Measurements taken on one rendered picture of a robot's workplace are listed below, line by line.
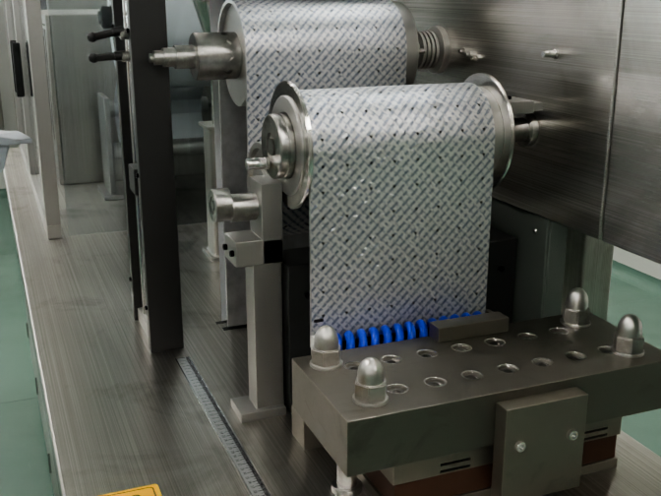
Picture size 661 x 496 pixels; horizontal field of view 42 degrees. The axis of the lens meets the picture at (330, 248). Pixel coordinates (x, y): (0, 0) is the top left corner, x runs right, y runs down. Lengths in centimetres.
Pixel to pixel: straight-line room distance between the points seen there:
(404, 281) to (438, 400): 20
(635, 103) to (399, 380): 39
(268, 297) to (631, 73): 49
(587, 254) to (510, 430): 51
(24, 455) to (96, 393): 178
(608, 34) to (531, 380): 39
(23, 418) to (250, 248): 226
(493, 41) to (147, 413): 68
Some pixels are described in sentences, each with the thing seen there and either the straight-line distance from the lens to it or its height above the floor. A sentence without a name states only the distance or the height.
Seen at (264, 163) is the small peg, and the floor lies 123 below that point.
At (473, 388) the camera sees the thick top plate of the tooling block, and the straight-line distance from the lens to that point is 91.
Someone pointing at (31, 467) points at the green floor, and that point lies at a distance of 291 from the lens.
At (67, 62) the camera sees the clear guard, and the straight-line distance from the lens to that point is 192.
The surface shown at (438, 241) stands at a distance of 104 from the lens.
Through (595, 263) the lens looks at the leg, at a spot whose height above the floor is 102.
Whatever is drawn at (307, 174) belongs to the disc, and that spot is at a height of 123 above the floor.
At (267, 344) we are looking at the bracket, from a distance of 109.
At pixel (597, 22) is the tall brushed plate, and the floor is 139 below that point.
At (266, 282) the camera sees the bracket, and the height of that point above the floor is 108.
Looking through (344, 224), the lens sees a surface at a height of 117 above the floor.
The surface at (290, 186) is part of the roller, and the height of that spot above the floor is 121.
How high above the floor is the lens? 142
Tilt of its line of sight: 17 degrees down
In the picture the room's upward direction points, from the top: straight up
